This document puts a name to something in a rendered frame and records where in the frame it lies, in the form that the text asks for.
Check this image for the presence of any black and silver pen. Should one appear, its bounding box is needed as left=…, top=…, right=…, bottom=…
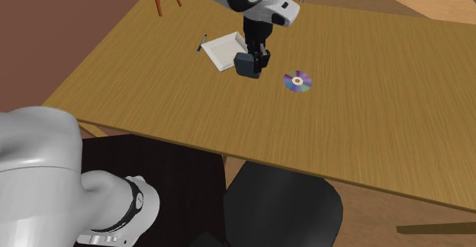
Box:
left=195, top=34, right=208, bottom=56

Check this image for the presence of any white square plate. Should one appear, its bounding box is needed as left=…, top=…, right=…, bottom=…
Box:
left=200, top=31, right=249, bottom=73

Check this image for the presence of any black round chair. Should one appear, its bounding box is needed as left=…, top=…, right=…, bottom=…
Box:
left=187, top=161, right=344, bottom=247

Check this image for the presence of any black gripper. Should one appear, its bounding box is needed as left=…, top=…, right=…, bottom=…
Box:
left=243, top=14, right=275, bottom=79

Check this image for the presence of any wooden table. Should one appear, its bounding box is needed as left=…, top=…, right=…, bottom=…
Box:
left=42, top=0, right=476, bottom=214

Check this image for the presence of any dark grey rounded box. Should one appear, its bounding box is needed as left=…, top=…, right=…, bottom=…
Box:
left=233, top=52, right=262, bottom=79

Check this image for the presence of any iridescent compact disc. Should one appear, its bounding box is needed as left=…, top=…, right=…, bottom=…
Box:
left=283, top=69, right=313, bottom=93

